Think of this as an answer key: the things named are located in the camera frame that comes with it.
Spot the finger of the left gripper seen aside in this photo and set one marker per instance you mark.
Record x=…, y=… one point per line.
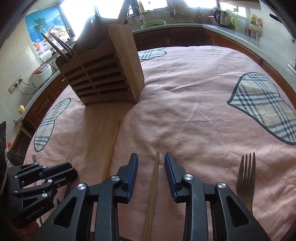
x=61, y=174

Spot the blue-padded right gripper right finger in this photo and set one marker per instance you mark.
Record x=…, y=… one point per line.
x=175, y=173

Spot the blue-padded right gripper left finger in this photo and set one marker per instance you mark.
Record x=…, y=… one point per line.
x=128, y=175

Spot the light tan wooden chopstick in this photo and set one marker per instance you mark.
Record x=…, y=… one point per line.
x=107, y=165

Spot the dark wooden chopstick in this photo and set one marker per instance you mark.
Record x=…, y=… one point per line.
x=64, y=45

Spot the large metal fork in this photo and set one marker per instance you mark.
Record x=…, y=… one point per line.
x=246, y=180

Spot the pink heart-patterned tablecloth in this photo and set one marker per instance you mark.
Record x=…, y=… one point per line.
x=207, y=106

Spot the small yellow fruit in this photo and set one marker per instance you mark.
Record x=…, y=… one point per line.
x=21, y=109

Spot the white red rice cooker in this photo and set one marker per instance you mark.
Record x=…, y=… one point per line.
x=40, y=75

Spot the wooden utensil holder box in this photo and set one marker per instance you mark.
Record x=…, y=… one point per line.
x=103, y=64

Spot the dark chopstick in holder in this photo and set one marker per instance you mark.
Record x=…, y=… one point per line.
x=62, y=54

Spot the lower dark wooden cabinets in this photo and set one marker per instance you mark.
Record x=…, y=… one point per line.
x=260, y=51

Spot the green colander bowl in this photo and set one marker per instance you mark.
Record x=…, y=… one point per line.
x=153, y=23

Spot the tropical fruit poster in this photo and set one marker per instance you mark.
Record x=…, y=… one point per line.
x=41, y=25

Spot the spice jar set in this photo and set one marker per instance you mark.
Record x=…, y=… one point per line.
x=251, y=32

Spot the stainless electric kettle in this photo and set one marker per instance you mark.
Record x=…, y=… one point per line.
x=219, y=16

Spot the wooden dish rack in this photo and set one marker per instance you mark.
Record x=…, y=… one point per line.
x=177, y=9

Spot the yellow bottle on windowsill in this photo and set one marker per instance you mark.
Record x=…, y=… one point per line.
x=141, y=7

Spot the condiment bottles group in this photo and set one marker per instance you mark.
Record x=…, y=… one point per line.
x=254, y=20

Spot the wall power socket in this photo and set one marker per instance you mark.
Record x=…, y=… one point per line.
x=18, y=81

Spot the green handled pitcher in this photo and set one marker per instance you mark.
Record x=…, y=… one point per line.
x=234, y=21

